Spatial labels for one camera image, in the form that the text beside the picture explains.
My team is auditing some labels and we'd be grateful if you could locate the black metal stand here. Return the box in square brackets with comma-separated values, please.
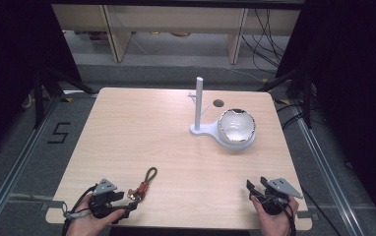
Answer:
[32, 65, 98, 130]
[258, 67, 315, 130]

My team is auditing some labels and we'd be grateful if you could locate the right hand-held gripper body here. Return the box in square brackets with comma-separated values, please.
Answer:
[260, 177, 304, 216]

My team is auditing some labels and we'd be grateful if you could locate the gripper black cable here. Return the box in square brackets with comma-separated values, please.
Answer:
[61, 184, 97, 236]
[256, 194, 297, 236]

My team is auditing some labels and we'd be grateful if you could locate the person's left hand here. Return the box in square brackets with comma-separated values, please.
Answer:
[65, 194, 126, 236]

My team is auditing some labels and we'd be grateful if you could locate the aluminium floor rail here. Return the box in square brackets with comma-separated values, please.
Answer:
[0, 94, 62, 236]
[288, 104, 369, 236]

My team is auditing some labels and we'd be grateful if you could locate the metal table bracket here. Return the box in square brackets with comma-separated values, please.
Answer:
[296, 210, 320, 220]
[40, 200, 66, 211]

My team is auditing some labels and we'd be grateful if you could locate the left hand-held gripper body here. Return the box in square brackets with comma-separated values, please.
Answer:
[88, 178, 125, 219]

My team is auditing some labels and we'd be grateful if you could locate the bundle of black hanging cables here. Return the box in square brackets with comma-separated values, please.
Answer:
[240, 8, 288, 75]

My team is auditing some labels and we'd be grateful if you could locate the beige wooden shelf unit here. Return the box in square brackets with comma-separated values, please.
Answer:
[51, 3, 302, 65]

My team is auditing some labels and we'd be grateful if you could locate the white bowl with silver rim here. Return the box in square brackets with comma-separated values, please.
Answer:
[217, 108, 257, 145]

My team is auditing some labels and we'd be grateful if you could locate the olive and orange keychain lanyard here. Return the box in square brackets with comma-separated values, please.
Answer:
[126, 166, 158, 202]

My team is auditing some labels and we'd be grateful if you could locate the dark curtain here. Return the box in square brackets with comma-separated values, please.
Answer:
[0, 0, 83, 163]
[276, 0, 376, 227]

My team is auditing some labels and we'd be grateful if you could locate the person's right hand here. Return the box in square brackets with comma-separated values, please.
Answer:
[250, 195, 300, 236]

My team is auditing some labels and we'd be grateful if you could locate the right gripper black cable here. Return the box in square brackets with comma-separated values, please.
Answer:
[256, 194, 297, 236]

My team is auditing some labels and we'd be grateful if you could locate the white jewelry stand with post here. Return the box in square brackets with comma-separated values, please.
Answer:
[187, 76, 258, 152]

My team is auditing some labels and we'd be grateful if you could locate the black floor cable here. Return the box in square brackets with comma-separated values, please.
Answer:
[301, 186, 343, 236]

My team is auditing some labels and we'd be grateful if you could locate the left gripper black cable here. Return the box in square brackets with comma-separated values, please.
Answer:
[61, 184, 97, 236]

